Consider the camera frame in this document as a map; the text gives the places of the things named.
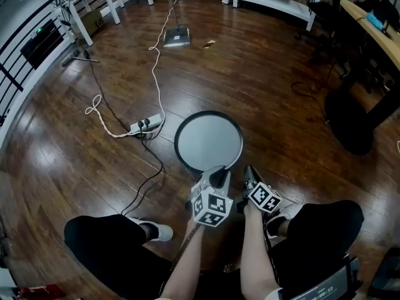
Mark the white shelf unit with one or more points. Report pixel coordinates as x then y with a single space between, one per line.
275 2

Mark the black chair edge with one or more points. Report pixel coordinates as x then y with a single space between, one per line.
387 277

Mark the black office chair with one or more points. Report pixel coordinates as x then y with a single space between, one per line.
322 30

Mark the person's right leg black trousers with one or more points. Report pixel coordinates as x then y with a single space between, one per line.
322 230

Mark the white power strip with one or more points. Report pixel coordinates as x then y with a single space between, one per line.
147 123

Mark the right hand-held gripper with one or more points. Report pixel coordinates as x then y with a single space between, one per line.
264 197

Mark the stainless steel trash can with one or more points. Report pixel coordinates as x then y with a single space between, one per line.
207 141

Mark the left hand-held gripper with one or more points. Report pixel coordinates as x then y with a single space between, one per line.
212 208

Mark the black tablet screen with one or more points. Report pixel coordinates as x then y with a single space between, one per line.
328 289

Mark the curved wooden desk black base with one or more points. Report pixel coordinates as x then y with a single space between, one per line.
353 127

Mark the person's right white shoe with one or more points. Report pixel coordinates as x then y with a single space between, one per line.
287 211

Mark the person's left forearm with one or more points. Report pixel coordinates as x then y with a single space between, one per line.
187 267

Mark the black wall display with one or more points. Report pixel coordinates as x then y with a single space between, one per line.
43 44

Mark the person's right forearm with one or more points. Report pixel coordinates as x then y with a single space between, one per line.
256 255

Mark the blue cloth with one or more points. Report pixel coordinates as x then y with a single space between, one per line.
374 20

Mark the yellow black striped card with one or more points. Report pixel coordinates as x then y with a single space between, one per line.
208 43

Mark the black monitor on stand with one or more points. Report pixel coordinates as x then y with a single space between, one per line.
389 5

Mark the person's left leg black trousers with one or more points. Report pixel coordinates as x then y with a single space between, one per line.
106 252

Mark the cardboard box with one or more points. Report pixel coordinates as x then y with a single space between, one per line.
93 22

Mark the black metal railing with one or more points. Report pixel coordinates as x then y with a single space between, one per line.
12 73

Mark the metal dustpan with pole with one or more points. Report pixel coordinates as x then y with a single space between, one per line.
177 37

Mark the red fire extinguisher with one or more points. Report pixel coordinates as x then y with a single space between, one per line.
37 292

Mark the person's leg black trousers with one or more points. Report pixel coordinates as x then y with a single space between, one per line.
106 252
322 230

